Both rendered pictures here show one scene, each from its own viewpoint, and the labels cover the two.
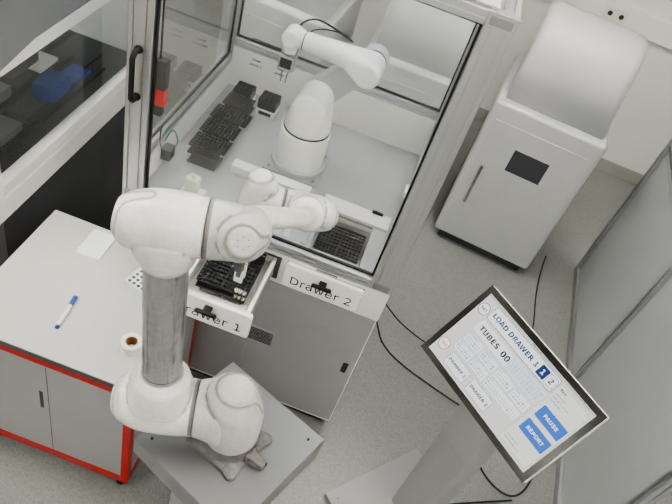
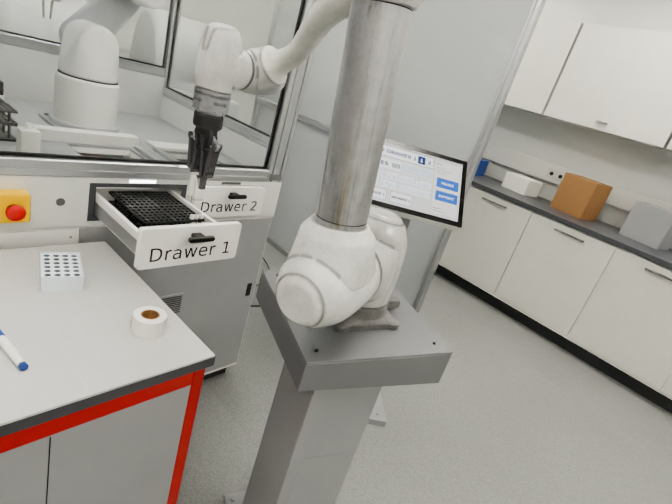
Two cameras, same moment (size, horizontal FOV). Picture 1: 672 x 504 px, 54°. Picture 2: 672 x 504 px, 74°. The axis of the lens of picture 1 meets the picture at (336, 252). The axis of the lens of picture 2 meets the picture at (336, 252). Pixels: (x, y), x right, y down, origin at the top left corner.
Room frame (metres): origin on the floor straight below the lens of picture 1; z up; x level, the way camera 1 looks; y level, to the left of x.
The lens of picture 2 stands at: (0.44, 0.98, 1.38)
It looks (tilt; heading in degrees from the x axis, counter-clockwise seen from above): 21 degrees down; 305
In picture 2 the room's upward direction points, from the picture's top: 17 degrees clockwise
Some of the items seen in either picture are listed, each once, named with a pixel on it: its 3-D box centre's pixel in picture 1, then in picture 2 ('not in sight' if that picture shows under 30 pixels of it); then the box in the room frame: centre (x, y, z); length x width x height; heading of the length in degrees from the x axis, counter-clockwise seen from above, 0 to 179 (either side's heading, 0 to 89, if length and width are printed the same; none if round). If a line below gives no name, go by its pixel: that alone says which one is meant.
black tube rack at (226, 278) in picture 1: (231, 272); (155, 215); (1.55, 0.32, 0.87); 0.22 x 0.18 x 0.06; 179
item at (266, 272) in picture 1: (232, 271); (153, 215); (1.56, 0.32, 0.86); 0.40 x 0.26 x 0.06; 179
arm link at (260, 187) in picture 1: (262, 195); (222, 58); (1.45, 0.26, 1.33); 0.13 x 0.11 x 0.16; 100
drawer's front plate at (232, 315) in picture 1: (209, 311); (191, 243); (1.35, 0.33, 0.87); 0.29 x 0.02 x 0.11; 89
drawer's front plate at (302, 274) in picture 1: (322, 286); (229, 201); (1.63, 0.00, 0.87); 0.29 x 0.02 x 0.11; 89
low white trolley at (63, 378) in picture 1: (92, 356); (3, 452); (1.34, 0.74, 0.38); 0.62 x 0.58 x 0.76; 89
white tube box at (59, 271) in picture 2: (145, 279); (61, 270); (1.46, 0.60, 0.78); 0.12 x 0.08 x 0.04; 163
